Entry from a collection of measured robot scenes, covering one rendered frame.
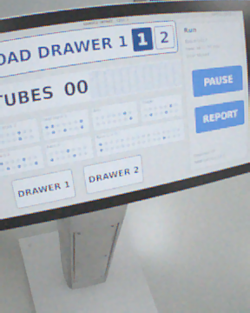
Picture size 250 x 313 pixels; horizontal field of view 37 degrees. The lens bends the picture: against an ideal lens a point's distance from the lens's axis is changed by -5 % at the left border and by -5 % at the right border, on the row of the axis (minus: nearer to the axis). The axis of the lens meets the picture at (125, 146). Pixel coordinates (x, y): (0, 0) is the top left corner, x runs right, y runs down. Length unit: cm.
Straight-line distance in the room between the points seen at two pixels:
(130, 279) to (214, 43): 111
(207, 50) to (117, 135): 20
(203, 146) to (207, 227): 112
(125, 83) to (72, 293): 107
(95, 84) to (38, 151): 13
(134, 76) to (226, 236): 127
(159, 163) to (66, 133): 16
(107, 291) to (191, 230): 47
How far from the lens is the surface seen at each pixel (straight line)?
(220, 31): 65
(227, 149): 68
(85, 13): 56
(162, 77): 60
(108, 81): 57
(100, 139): 58
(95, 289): 153
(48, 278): 154
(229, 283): 169
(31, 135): 56
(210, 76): 64
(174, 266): 164
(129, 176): 61
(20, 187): 58
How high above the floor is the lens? 152
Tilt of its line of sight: 54 degrees down
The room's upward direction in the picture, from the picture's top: 12 degrees clockwise
